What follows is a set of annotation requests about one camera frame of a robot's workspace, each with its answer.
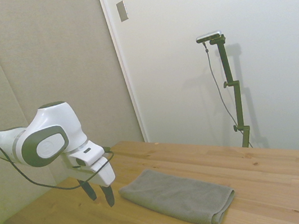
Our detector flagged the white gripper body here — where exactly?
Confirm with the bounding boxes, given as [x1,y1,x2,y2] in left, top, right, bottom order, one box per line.
[61,145,118,194]

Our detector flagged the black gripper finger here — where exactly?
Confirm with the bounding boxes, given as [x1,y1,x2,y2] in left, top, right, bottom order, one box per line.
[98,182,117,209]
[76,176,99,204]

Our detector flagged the grey towel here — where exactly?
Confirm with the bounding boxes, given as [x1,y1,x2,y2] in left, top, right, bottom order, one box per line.
[115,155,240,224]

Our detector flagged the dark green camera stand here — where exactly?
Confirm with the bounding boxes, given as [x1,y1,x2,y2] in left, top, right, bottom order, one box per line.
[208,33,254,152]

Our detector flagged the grey wall switch plate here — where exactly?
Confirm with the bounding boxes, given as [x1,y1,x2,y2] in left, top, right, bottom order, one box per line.
[115,0,131,24]

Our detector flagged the silver camera on stand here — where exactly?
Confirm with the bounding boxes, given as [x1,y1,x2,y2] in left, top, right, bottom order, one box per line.
[195,29,224,44]

